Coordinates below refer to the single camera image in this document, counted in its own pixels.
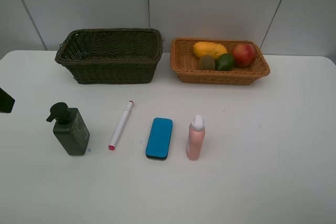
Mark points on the dark brown wicker basket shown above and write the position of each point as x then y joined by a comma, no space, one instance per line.
111,56

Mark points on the brown kiwi fruit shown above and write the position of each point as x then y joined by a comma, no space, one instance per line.
206,62

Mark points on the pink bottle white cap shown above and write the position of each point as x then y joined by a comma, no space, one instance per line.
196,136

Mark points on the orange wicker basket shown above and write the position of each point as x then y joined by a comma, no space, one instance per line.
185,65

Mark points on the blue whiteboard eraser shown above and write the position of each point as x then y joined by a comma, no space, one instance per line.
159,139

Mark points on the white marker pink caps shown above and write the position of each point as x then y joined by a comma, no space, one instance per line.
120,126

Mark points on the dark green pump bottle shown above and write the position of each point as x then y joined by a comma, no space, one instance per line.
69,129

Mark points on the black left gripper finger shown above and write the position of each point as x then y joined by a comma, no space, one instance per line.
6,102

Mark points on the red pomegranate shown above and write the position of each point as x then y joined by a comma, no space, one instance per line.
244,55

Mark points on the green avocado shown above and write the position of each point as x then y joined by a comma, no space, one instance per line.
225,62

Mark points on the yellow mango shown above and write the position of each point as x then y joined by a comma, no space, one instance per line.
212,49

